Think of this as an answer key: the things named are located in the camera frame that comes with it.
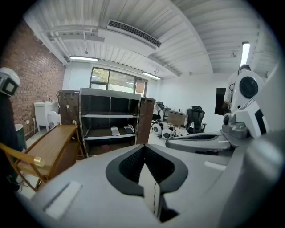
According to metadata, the black mesh office chair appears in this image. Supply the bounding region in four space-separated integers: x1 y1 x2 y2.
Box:
185 105 207 134

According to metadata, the black wall screen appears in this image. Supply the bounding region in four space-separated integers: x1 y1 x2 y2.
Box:
214 87 227 116

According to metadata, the wooden cart with gold frame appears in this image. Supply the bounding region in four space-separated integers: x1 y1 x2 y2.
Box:
0 124 85 192

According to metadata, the white vanity cabinet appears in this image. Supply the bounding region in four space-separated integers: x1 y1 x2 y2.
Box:
33 101 60 133

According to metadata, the black-framed window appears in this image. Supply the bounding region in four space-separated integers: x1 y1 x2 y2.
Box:
90 66 148 97

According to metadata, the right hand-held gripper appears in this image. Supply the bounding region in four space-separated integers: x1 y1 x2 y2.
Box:
165 70 271 155

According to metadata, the metal shelving unit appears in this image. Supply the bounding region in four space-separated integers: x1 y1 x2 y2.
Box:
57 87 156 158

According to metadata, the green and white bathtub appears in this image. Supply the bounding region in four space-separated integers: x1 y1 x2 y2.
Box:
14 123 28 152

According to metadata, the long ceiling light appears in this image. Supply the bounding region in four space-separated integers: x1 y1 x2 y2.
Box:
240 41 251 70
69 55 100 62
141 71 161 80

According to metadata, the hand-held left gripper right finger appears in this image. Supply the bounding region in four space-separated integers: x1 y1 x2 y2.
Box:
144 144 233 228

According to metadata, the white ceiling air conditioner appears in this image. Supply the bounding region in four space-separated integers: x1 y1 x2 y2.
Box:
97 19 162 57

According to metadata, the white round wheeled device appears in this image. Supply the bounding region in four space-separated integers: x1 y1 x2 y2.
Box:
151 122 164 137
161 125 177 140

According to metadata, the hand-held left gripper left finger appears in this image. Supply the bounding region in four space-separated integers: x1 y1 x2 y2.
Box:
31 144 161 228

